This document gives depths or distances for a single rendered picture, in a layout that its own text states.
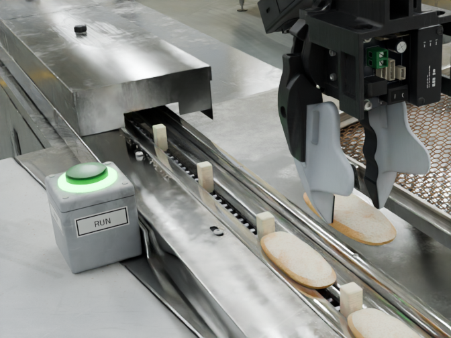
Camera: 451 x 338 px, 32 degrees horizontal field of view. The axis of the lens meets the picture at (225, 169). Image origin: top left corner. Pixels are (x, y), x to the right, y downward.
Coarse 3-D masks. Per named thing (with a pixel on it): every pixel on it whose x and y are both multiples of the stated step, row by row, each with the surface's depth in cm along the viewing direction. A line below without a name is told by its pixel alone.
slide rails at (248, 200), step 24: (144, 120) 102; (144, 144) 93; (192, 144) 92; (168, 168) 86; (216, 168) 85; (240, 192) 79; (336, 264) 64; (312, 288) 61; (336, 288) 62; (336, 312) 58; (384, 312) 58
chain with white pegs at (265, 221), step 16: (144, 128) 101; (160, 128) 93; (160, 144) 93; (176, 160) 91; (192, 176) 86; (208, 176) 81; (256, 224) 70; (272, 224) 69; (352, 288) 57; (336, 304) 61; (352, 304) 57
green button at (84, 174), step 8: (72, 168) 73; (80, 168) 73; (88, 168) 73; (96, 168) 73; (104, 168) 73; (72, 176) 71; (80, 176) 71; (88, 176) 71; (96, 176) 71; (104, 176) 72; (80, 184) 71
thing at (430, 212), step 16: (416, 112) 80; (448, 112) 78; (432, 128) 76; (448, 128) 75; (352, 144) 77; (432, 144) 74; (448, 144) 73; (352, 160) 72; (448, 160) 70; (400, 176) 70; (416, 176) 69; (432, 176) 68; (448, 176) 68; (400, 192) 66; (416, 192) 67; (416, 208) 64; (432, 208) 62; (448, 224) 61
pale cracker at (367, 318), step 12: (360, 312) 57; (372, 312) 57; (348, 324) 56; (360, 324) 55; (372, 324) 55; (384, 324) 55; (396, 324) 55; (360, 336) 54; (372, 336) 54; (384, 336) 53; (396, 336) 53; (408, 336) 53
